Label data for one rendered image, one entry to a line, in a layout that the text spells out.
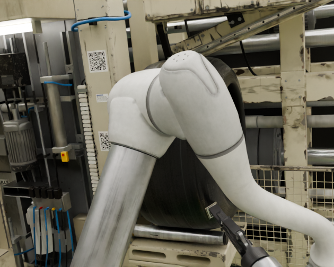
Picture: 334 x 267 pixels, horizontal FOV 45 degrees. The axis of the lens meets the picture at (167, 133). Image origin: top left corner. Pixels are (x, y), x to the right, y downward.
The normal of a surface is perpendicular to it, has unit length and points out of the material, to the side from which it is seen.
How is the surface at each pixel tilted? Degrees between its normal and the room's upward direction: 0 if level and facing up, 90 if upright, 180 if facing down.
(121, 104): 65
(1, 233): 90
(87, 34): 90
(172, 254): 90
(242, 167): 100
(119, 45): 90
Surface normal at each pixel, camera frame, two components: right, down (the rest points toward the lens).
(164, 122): -0.59, 0.58
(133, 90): -0.73, -0.25
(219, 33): -0.36, 0.25
